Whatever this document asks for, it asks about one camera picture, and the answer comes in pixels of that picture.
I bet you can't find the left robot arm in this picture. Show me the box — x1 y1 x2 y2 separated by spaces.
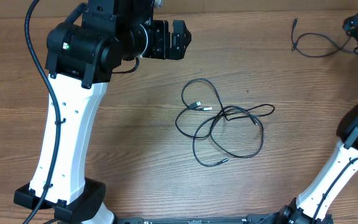
14 0 191 223

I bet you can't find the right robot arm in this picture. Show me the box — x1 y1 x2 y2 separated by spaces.
259 13 358 224

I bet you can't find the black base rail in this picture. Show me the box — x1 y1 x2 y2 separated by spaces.
114 212 278 224

